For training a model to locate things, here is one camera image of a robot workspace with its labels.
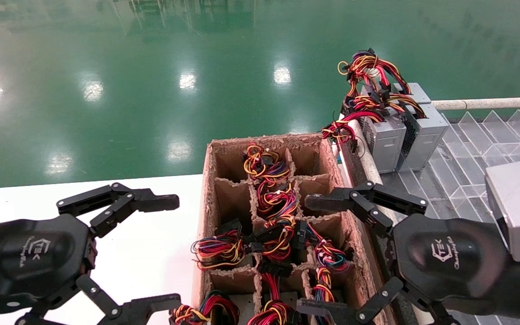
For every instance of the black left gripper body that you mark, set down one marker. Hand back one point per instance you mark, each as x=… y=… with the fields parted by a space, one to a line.
x=30 y=257

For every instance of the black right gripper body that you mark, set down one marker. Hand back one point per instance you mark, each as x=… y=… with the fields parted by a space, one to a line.
x=449 y=257

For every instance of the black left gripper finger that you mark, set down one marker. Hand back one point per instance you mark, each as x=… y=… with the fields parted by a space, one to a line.
x=151 y=307
x=151 y=203

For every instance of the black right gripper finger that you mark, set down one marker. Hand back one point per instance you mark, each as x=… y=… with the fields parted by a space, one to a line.
x=327 y=313
x=332 y=202

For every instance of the brown cardboard divider box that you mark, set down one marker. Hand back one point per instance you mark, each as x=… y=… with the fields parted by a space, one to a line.
x=228 y=162

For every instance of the clear acrylic divider tray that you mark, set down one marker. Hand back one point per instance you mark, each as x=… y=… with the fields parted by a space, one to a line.
x=472 y=153

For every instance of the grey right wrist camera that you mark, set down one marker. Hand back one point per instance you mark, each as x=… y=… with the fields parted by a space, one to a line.
x=519 y=207

